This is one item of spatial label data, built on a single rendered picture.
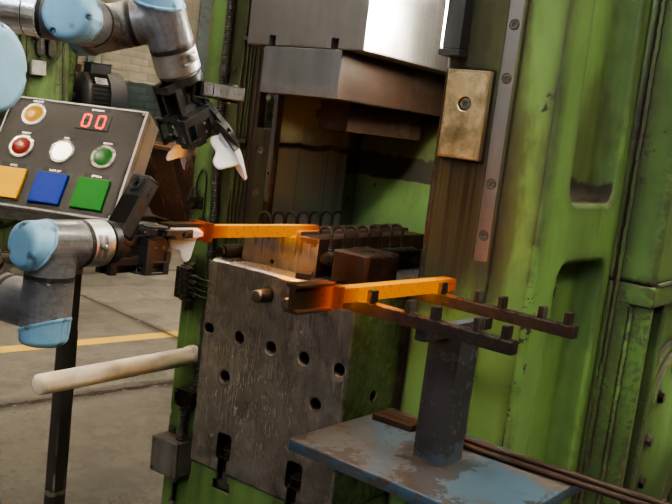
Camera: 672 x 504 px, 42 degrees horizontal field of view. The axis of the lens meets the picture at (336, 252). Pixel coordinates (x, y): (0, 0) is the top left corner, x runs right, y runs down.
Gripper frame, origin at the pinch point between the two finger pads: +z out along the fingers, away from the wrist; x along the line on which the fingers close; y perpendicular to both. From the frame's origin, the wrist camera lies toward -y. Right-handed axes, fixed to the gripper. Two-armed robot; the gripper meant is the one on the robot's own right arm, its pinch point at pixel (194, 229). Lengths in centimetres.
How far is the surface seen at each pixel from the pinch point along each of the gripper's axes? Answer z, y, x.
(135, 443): 102, 99, -118
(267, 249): 27.7, 5.4, -5.5
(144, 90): 616, -48, -712
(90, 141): 16, -12, -51
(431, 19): 50, -46, 13
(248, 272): 21.7, 9.9, -4.9
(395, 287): 11.6, 4.0, 36.1
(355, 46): 27.1, -37.0, 10.6
